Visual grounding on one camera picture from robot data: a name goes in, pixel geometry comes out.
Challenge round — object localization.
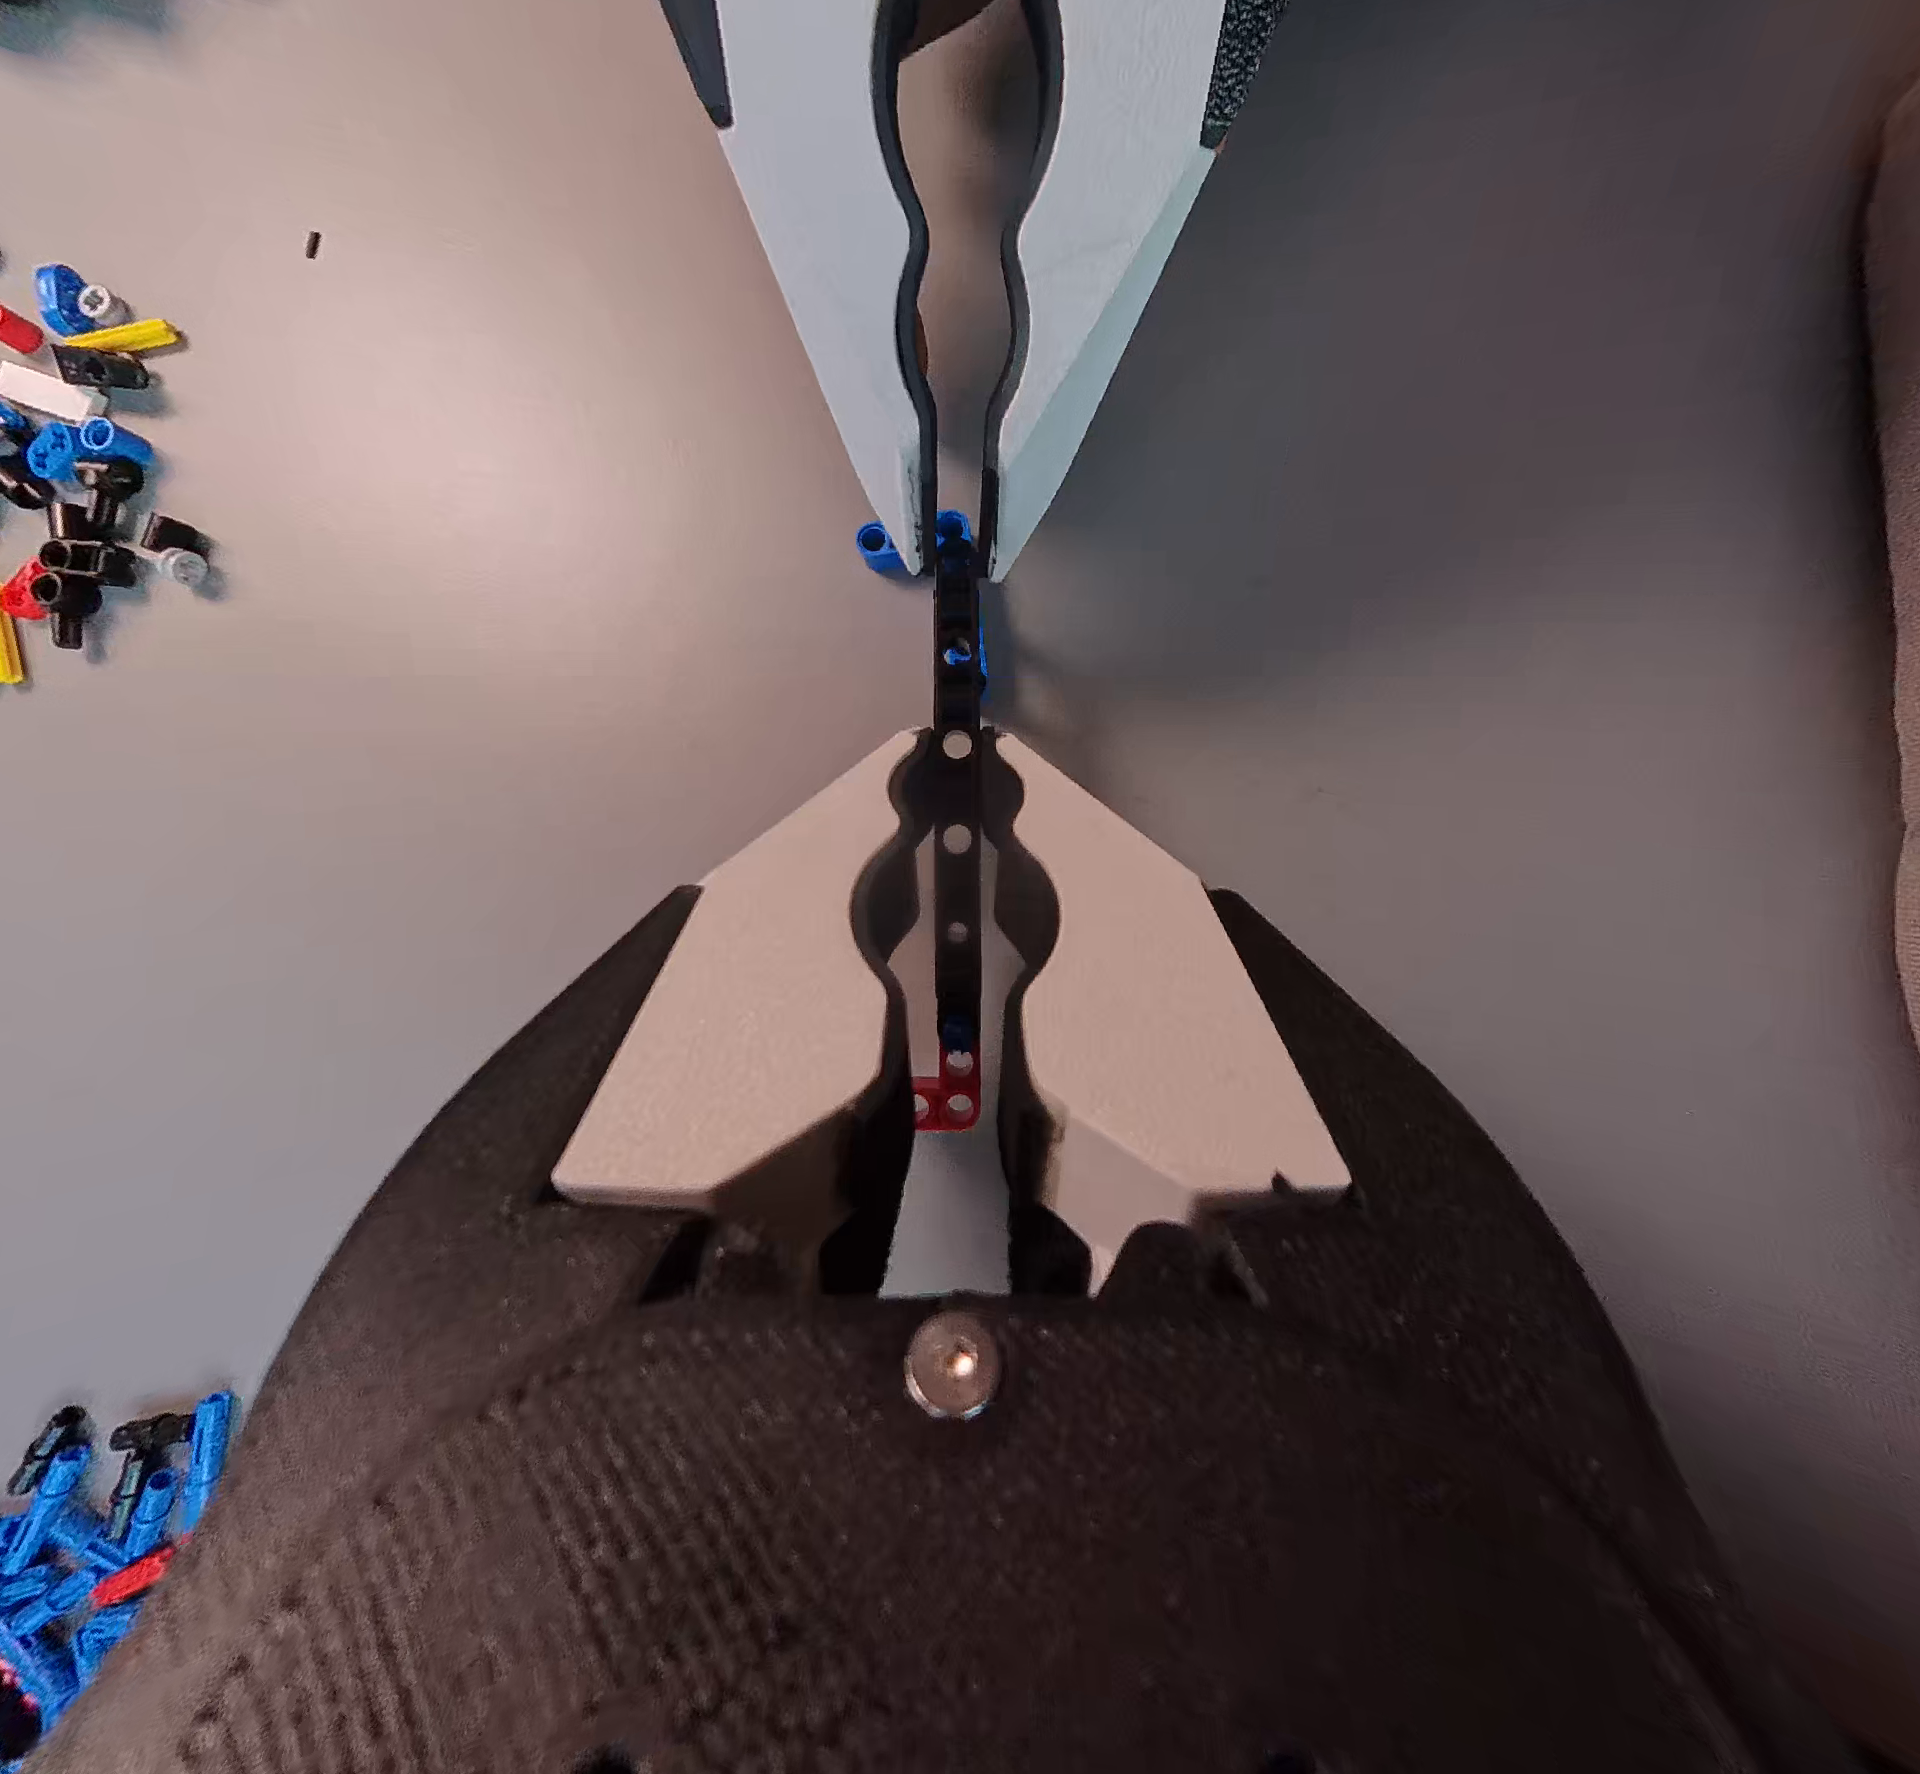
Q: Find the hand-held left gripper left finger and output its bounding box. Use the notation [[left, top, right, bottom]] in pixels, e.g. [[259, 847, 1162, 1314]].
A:
[[550, 725, 932, 1284]]

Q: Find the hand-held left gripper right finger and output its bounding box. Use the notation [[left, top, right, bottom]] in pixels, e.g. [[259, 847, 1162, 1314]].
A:
[[983, 725, 1354, 1298]]

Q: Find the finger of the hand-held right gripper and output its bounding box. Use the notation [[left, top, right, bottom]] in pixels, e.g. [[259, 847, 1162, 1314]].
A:
[[692, 0, 944, 587], [983, 0, 1253, 587]]

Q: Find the black lego beam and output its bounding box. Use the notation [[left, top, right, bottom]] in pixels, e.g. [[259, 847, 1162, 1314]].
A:
[[929, 554, 997, 1058]]

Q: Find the blue lego connector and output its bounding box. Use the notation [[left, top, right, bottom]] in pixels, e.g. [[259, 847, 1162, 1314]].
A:
[[853, 508, 991, 587]]

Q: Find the pile of mixed lego pieces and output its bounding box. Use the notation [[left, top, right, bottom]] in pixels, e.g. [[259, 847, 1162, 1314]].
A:
[[0, 262, 221, 687]]

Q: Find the pile of blue lego pins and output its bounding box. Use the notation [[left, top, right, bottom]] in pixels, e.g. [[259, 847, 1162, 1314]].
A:
[[0, 1388, 239, 1747]]

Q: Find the beige ribbed fabric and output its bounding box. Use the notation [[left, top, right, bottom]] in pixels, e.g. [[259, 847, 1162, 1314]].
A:
[[1859, 66, 1920, 1058]]

